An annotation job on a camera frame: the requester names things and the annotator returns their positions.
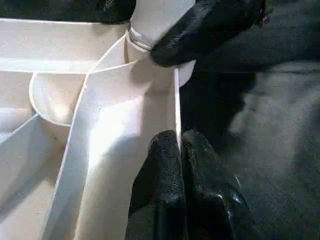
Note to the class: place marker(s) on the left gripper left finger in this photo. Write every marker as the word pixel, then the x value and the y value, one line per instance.
pixel 160 192

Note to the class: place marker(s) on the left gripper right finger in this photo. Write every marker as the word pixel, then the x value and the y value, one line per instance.
pixel 215 200

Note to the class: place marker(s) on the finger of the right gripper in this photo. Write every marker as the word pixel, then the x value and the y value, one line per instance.
pixel 116 11
pixel 207 30

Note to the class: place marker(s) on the white plastic table leg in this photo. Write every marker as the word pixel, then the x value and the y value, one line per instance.
pixel 155 17

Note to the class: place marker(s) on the white plastic table top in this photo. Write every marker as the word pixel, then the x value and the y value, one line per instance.
pixel 50 45

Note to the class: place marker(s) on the black mat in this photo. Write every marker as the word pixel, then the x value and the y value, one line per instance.
pixel 262 125

